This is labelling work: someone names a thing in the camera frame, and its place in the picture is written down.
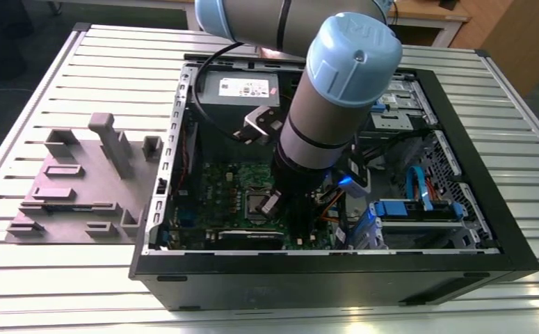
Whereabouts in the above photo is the hard disk in blue carrier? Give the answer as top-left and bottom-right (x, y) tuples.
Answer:
(373, 197), (465, 223)

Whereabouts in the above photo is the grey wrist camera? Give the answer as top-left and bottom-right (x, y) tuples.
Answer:
(242, 105), (285, 146)

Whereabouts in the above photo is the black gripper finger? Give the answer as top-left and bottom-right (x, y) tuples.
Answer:
(254, 191), (285, 220)

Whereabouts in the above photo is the black camera cable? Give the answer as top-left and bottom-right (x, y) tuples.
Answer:
(191, 40), (258, 146)

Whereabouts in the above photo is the silver CPU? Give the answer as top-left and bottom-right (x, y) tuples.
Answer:
(249, 194), (267, 218)

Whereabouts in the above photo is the metal drive cage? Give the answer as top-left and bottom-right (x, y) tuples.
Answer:
(359, 70), (439, 150)

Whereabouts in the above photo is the green motherboard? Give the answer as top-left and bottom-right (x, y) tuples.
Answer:
(167, 149), (338, 250)

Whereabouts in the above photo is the white desk frame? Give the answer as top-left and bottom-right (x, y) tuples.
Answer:
(46, 0), (203, 32)

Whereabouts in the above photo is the wooden cabinet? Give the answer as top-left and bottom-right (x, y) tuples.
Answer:
(453, 0), (539, 97)

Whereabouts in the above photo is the black graphics card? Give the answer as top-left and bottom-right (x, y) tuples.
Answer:
(203, 228), (286, 250)

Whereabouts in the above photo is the grey parts rack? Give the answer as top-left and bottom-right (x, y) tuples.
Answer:
(4, 111), (166, 245)

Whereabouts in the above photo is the blue SATA wire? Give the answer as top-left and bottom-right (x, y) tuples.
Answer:
(405, 164), (437, 212)

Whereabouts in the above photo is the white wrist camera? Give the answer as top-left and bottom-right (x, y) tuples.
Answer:
(341, 158), (373, 199)

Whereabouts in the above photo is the metal disk bay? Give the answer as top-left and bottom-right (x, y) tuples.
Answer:
(346, 208), (498, 250)

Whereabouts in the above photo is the black PC case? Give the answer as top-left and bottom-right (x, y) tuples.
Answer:
(127, 51), (539, 312)

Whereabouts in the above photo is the wooden desk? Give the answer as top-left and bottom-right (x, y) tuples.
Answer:
(387, 0), (474, 48)

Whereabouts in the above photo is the grey power supply unit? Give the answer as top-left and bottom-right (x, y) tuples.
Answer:
(187, 69), (298, 164)

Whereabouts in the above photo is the orange wire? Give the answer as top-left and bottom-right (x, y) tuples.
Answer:
(318, 203), (349, 223)

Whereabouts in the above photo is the black wire bundle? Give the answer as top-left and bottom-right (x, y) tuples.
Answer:
(318, 129), (431, 205)

